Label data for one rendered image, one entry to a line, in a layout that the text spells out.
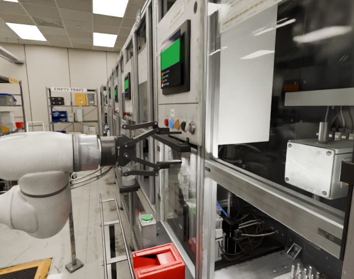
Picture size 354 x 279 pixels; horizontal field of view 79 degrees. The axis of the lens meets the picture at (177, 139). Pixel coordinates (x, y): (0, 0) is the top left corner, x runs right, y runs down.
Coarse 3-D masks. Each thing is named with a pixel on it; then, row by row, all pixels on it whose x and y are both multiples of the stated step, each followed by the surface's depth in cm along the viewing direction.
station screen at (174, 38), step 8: (176, 32) 66; (168, 40) 73; (176, 40) 66; (160, 48) 82; (160, 56) 83; (160, 64) 83; (176, 64) 67; (160, 72) 84; (168, 72) 75; (176, 72) 68; (168, 80) 76; (176, 80) 68
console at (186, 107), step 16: (176, 0) 71; (192, 0) 60; (176, 16) 71; (192, 16) 60; (160, 32) 88; (192, 32) 61; (192, 48) 61; (192, 64) 62; (160, 80) 92; (192, 80) 62; (160, 96) 93; (176, 96) 75; (192, 96) 63; (160, 112) 95; (176, 112) 76; (192, 112) 64; (176, 128) 75; (192, 128) 62
